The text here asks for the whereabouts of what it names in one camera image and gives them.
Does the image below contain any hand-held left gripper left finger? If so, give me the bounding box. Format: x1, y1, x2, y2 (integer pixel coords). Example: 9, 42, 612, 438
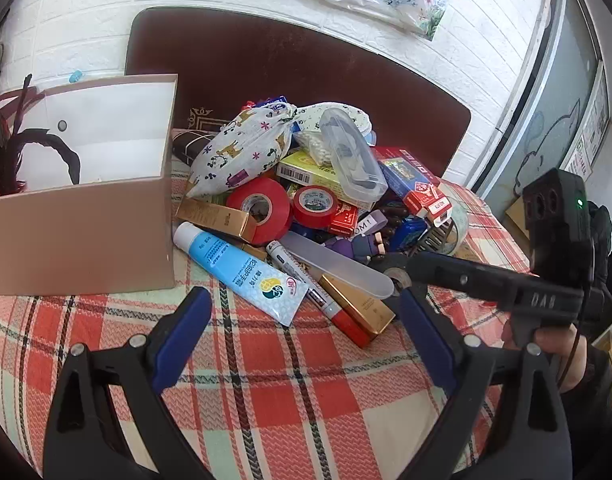
43, 287, 214, 480

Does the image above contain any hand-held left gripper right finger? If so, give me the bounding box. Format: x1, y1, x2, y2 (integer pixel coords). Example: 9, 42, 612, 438
400, 287, 573, 480

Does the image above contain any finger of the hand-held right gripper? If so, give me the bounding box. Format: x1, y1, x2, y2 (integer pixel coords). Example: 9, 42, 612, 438
408, 252, 534, 306

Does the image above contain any black tape roll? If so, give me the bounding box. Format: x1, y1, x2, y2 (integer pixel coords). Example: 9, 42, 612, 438
380, 254, 415, 292

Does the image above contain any brown gift box white interior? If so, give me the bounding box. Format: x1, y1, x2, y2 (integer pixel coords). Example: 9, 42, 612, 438
0, 74, 179, 296

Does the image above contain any dark feather plant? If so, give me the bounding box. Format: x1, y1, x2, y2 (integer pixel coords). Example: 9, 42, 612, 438
0, 74, 82, 197

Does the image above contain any person's right forearm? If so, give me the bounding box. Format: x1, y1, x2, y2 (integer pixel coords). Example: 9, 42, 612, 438
560, 344, 612, 463

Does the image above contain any person's right hand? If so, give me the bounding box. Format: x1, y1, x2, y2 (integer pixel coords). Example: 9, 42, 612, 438
501, 321, 604, 395

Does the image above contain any black plastic drain cover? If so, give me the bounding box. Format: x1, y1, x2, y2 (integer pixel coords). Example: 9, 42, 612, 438
410, 225, 460, 257

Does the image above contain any dark cloth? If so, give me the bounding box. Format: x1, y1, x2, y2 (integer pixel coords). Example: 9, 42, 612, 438
588, 200, 612, 287

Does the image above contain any clear tape roll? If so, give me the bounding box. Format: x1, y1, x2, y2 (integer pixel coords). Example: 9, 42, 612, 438
426, 194, 470, 257

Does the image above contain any red card box with hang tag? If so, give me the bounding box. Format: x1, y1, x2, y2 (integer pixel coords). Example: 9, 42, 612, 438
405, 182, 453, 222

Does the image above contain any long gold carton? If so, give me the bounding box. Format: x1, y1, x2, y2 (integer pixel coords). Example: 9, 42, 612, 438
318, 272, 397, 337

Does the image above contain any blue and white cream tube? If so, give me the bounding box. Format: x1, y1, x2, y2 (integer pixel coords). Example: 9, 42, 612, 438
173, 221, 307, 329

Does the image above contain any purple toy figure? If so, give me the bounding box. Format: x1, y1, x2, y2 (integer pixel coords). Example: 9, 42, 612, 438
325, 232, 389, 264

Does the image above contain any red plaid blanket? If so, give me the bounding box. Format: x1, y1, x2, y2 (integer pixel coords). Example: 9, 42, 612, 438
0, 157, 537, 480

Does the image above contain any frosted plastic case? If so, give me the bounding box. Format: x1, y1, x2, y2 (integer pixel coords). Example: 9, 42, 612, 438
280, 230, 396, 302

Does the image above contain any glass door with cat decal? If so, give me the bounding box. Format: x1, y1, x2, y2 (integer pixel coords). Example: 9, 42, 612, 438
480, 0, 608, 212

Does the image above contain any small red card box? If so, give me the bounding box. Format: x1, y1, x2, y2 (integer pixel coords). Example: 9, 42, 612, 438
328, 199, 363, 237

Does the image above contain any short gold carton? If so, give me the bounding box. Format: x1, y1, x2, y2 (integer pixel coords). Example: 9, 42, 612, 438
175, 195, 260, 242

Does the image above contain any white marker red cap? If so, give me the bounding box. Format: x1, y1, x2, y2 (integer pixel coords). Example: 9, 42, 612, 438
265, 239, 373, 349

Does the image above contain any clear plastic case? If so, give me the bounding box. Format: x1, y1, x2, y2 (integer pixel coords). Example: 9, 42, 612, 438
318, 107, 389, 204

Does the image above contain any small red tape roll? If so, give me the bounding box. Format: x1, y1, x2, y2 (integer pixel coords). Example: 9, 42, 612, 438
292, 185, 337, 232

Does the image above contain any large red tape roll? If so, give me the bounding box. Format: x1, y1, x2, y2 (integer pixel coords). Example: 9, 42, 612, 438
225, 177, 293, 246

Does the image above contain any yellow medicine box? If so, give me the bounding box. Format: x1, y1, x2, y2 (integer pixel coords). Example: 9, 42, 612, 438
275, 148, 347, 197

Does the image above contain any white dotted fabric pouch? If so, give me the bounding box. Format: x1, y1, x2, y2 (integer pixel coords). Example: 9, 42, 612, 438
293, 102, 373, 137

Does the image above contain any bag of white beads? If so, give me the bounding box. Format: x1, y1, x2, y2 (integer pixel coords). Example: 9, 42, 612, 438
293, 129, 335, 167

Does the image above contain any dark brown ribboned box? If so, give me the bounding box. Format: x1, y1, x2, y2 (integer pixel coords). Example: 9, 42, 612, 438
171, 129, 223, 167

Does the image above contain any blue and red packet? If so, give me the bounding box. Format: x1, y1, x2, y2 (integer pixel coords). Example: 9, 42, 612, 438
240, 94, 290, 112

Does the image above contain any dark brown headboard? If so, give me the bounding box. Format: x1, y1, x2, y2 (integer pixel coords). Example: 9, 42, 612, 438
125, 6, 472, 179

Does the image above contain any purple printed strap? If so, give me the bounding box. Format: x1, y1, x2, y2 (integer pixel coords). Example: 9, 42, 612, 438
353, 209, 389, 237

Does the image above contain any wall notice sheet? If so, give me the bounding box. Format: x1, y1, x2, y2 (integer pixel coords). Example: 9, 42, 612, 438
560, 60, 612, 177

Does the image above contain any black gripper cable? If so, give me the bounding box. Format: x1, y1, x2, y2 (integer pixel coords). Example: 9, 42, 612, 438
558, 310, 588, 393

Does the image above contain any printed cloth drawstring pouch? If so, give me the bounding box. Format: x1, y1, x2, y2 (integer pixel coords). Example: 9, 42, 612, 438
186, 102, 299, 204

